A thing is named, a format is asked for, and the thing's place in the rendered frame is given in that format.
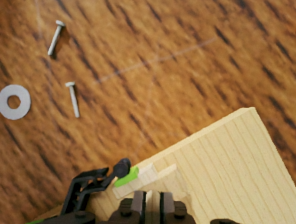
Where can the grey flat washer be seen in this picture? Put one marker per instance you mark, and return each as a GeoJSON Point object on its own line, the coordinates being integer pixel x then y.
{"type": "Point", "coordinates": [24, 106]}

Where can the small grey nail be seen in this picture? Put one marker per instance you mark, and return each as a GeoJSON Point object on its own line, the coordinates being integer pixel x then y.
{"type": "Point", "coordinates": [60, 24]}
{"type": "Point", "coordinates": [70, 84]}

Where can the pale wooden board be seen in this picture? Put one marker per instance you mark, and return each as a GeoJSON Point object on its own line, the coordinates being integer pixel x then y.
{"type": "Point", "coordinates": [232, 169]}

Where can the black and green spring clamp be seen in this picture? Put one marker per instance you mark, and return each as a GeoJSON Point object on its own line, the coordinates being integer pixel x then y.
{"type": "Point", "coordinates": [121, 170]}

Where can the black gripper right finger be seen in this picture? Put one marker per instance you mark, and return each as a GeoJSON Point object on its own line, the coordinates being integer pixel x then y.
{"type": "Point", "coordinates": [169, 216]}

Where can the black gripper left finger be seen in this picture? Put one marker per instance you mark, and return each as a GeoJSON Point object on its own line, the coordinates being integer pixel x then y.
{"type": "Point", "coordinates": [130, 212]}

